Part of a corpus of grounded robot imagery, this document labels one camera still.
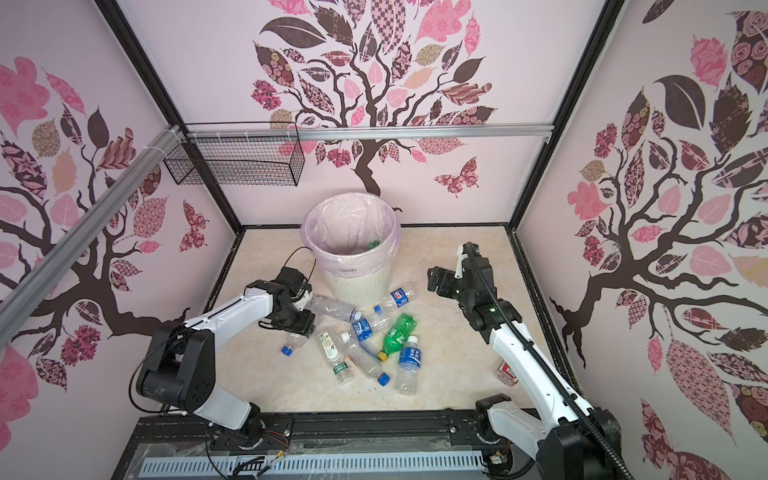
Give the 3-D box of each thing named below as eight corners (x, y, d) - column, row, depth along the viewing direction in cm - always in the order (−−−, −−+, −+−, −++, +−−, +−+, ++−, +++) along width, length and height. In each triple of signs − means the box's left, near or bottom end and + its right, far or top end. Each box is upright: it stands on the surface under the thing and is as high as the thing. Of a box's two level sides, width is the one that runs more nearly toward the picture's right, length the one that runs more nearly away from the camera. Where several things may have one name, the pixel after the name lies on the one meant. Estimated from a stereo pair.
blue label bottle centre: (362, 354, 87) (361, 348, 83) (352, 328, 92) (350, 321, 89) (378, 347, 88) (377, 341, 85) (367, 322, 94) (366, 315, 90)
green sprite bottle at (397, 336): (374, 356, 87) (374, 350, 83) (403, 316, 95) (404, 310, 92) (389, 366, 85) (389, 361, 81) (417, 325, 93) (418, 319, 90)
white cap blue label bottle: (394, 393, 81) (394, 387, 77) (402, 341, 91) (403, 333, 87) (417, 397, 81) (418, 391, 76) (423, 344, 90) (424, 336, 86)
